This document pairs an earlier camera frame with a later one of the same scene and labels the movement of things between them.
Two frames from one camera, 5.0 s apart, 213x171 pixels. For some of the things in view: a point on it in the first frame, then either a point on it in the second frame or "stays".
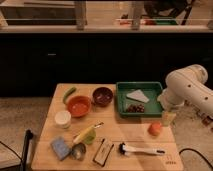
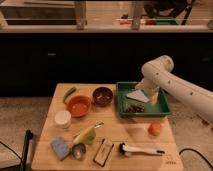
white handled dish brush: [125, 149] stays
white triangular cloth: [138, 95] stays
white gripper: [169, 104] to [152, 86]
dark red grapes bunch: [135, 108] stays
